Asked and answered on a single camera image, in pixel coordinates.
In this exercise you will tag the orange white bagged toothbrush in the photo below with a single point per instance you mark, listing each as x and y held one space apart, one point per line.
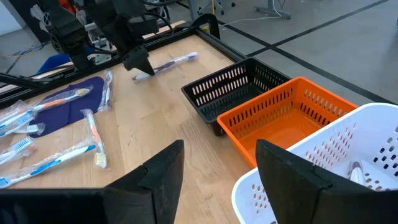
93 133
53 104
20 145

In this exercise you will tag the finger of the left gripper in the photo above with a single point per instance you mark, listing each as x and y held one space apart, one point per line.
138 62

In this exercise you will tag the white perforated plastic basket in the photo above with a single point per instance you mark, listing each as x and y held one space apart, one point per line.
357 137

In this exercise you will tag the purple white bagged toothbrush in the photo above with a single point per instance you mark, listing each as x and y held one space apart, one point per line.
107 90
174 63

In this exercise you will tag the navy blue cloth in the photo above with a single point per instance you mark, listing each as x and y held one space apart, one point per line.
71 112

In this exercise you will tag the blue chair seat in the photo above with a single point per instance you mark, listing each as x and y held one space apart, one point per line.
54 63

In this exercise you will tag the green white bagged toothbrush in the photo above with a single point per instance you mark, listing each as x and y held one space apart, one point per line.
31 129
357 174

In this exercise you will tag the black slotted plastic basket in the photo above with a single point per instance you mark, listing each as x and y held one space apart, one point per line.
227 102

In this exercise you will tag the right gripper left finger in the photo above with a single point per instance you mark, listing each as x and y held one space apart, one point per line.
155 186

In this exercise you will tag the orange slotted plastic basket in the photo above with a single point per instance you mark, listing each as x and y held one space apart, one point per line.
280 130

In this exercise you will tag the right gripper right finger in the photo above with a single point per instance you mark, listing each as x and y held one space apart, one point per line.
286 186

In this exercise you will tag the grey furniture foot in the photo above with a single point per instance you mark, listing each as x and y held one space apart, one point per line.
273 12

